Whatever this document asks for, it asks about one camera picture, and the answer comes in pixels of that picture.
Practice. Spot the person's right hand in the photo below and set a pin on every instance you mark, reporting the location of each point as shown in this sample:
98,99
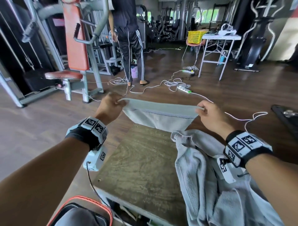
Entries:
214,118

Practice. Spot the person's left hand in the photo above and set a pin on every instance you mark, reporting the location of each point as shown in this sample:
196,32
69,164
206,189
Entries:
109,107

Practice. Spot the grey towel striped border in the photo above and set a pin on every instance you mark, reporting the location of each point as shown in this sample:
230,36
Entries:
160,116

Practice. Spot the heap of grey towels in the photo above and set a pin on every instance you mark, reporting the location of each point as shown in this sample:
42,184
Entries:
209,186

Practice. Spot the black basket orange rim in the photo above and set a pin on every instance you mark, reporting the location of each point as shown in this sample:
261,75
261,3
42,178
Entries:
76,197

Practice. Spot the person's left forearm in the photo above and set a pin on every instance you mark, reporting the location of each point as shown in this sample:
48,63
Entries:
42,181

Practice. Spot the person's right forearm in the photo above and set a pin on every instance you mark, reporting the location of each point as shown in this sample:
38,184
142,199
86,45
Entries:
274,186

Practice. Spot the person's left leg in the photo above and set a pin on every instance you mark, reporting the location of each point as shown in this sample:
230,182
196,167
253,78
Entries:
79,217

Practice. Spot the black wristband with marker tags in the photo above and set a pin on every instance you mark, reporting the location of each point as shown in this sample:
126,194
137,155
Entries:
93,132
246,149

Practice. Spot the white green power strip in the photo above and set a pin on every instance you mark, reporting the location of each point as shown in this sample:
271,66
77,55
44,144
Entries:
184,89
188,71

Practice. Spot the purple waste bin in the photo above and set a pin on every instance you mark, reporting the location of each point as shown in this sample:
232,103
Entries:
134,72

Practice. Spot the grey weight machine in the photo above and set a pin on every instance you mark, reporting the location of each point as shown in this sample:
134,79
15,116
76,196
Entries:
104,53

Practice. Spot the blue water bottle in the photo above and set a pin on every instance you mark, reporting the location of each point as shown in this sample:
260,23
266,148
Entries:
222,58

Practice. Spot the orange padded gym machine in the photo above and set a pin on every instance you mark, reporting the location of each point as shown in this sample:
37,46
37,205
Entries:
76,42

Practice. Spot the black perforated platform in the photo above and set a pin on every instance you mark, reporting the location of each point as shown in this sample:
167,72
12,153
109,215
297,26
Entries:
287,123

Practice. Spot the silver metal part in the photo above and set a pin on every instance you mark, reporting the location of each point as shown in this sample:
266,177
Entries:
288,113

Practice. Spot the orange chair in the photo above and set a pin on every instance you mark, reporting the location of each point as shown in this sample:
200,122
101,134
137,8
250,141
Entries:
194,45

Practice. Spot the white folding table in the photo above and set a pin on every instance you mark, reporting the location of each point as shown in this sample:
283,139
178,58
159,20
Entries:
221,37

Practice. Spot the black elliptical trainer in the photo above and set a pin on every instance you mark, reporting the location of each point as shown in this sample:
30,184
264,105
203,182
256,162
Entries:
253,46

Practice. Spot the yellow plastic crate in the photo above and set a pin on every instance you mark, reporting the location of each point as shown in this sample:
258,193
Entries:
196,37

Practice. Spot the white headset device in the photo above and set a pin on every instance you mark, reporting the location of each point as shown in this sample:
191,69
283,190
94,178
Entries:
227,30

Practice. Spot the row of black gym machines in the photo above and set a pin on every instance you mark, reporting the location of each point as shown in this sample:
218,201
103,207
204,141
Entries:
165,28

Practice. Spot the low wooden table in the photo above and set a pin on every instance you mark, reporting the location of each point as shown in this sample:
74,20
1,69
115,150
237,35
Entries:
139,209

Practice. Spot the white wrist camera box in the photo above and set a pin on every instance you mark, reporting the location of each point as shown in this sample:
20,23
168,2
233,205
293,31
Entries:
229,172
95,158

